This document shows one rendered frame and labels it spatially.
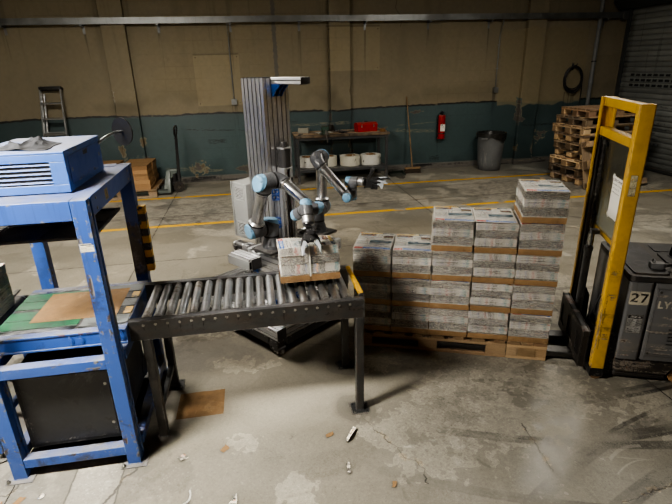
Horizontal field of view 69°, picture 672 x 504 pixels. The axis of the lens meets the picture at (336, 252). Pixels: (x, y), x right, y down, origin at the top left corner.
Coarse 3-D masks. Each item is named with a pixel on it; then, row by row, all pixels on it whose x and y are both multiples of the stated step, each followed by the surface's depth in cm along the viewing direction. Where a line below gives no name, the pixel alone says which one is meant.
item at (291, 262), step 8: (280, 240) 319; (288, 240) 317; (296, 240) 318; (280, 248) 299; (288, 248) 298; (296, 248) 299; (280, 256) 298; (288, 256) 300; (296, 256) 300; (304, 256) 301; (280, 264) 301; (288, 264) 301; (296, 264) 301; (304, 264) 302; (280, 272) 308; (288, 272) 302; (296, 272) 303; (304, 272) 304
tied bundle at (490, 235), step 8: (480, 224) 336; (488, 224) 335; (496, 224) 334; (504, 224) 334; (512, 224) 333; (480, 232) 339; (488, 232) 338; (496, 232) 337; (504, 232) 336; (512, 232) 335; (480, 240) 340; (488, 240) 339; (496, 240) 338; (504, 240) 337; (512, 240) 336
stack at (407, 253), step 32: (384, 256) 359; (416, 256) 354; (448, 256) 350; (480, 256) 345; (512, 256) 341; (384, 288) 368; (416, 288) 363; (448, 288) 358; (480, 288) 353; (384, 320) 378; (416, 320) 373; (448, 320) 367; (480, 320) 362; (480, 352) 372
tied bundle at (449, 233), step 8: (440, 224) 343; (448, 224) 341; (456, 224) 340; (464, 224) 339; (472, 224) 338; (432, 232) 346; (440, 232) 345; (448, 232) 344; (456, 232) 342; (464, 232) 341; (472, 232) 340; (432, 240) 354; (440, 240) 346; (448, 240) 345; (456, 240) 344; (464, 240) 343; (472, 240) 342
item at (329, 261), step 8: (320, 240) 314; (328, 240) 313; (328, 248) 302; (336, 248) 303; (320, 256) 302; (328, 256) 303; (336, 256) 304; (320, 264) 304; (328, 264) 305; (336, 264) 306; (320, 272) 305; (328, 272) 306
